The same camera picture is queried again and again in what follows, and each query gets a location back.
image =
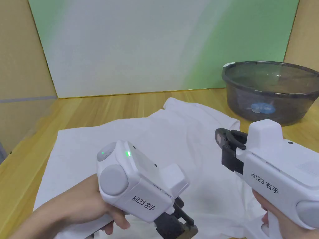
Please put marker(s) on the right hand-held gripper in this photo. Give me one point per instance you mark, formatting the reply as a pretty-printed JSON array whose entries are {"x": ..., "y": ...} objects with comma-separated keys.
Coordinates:
[{"x": 279, "y": 164}]

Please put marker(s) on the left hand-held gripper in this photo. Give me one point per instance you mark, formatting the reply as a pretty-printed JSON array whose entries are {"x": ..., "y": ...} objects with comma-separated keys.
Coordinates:
[{"x": 139, "y": 179}]

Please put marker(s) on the person's left forearm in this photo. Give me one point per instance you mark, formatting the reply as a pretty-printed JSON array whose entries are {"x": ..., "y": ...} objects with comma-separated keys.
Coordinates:
[{"x": 30, "y": 224}]

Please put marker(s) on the person's right hand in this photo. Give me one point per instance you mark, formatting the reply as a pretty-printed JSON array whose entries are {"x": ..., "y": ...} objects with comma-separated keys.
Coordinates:
[{"x": 286, "y": 224}]

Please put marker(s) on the person's left hand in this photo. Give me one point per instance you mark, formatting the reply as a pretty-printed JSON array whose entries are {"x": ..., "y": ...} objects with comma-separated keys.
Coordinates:
[{"x": 82, "y": 199}]

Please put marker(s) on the dark transparent plastic basin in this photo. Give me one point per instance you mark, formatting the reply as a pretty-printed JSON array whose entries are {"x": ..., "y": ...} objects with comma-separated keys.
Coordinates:
[{"x": 274, "y": 99}]

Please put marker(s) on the white garment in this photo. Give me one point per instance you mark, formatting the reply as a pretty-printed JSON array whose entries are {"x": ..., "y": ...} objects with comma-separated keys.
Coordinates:
[{"x": 149, "y": 139}]

